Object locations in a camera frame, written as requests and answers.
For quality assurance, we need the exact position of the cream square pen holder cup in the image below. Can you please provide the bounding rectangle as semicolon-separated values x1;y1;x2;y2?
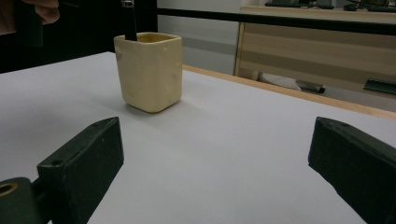
113;32;183;114

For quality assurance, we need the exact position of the light wooden desk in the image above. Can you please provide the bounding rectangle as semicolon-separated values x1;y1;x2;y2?
233;5;396;101

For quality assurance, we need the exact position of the dark green desk handle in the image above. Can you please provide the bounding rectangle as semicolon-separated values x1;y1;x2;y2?
362;77;396;96

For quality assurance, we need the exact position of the black computer monitor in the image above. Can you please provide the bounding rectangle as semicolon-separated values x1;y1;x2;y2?
264;0;336;10

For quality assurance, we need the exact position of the chair base leg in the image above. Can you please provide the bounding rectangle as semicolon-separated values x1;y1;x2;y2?
257;72;327;94

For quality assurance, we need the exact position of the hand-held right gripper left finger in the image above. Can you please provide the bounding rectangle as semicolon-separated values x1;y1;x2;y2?
36;116;125;224

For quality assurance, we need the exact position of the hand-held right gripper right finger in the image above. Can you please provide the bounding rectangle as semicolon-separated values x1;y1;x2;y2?
307;116;396;224

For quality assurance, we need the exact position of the black curtain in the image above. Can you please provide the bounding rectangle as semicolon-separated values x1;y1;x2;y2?
0;0;158;75

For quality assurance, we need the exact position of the black pen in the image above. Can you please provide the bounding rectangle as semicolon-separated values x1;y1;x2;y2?
120;0;139;42

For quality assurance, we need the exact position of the black horizontal rail bar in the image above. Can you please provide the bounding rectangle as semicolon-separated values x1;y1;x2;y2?
156;7;396;36

